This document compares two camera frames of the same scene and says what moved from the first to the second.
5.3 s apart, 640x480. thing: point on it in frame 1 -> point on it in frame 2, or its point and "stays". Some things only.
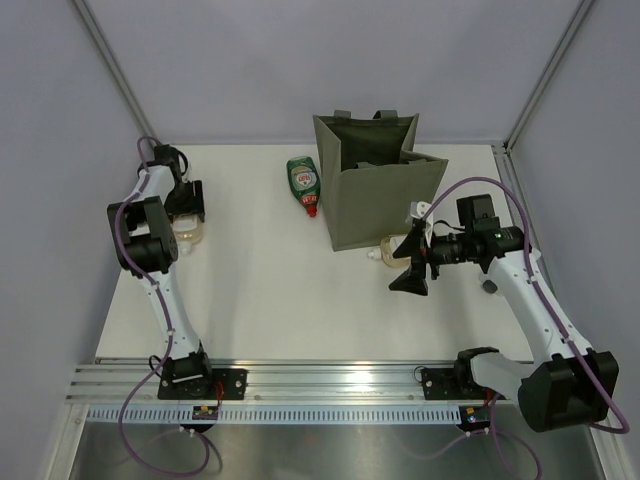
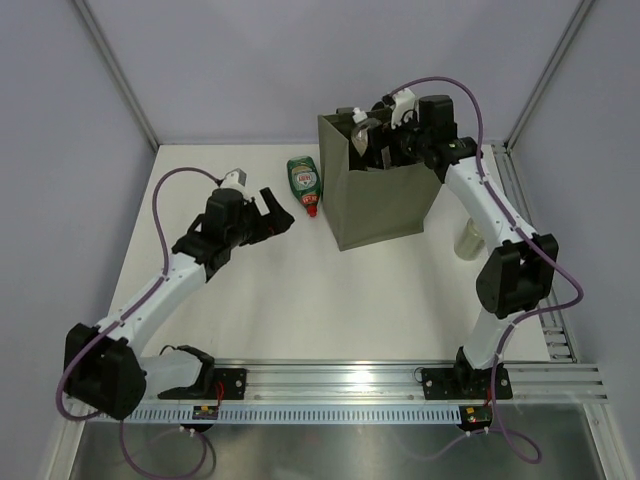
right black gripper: [412, 280] -> [383, 136]
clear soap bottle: [387, 248] -> [359, 136]
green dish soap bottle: [304, 181] stays
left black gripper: [193, 205] -> [274, 223]
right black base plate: [454, 384] stays
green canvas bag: [373, 175] stays
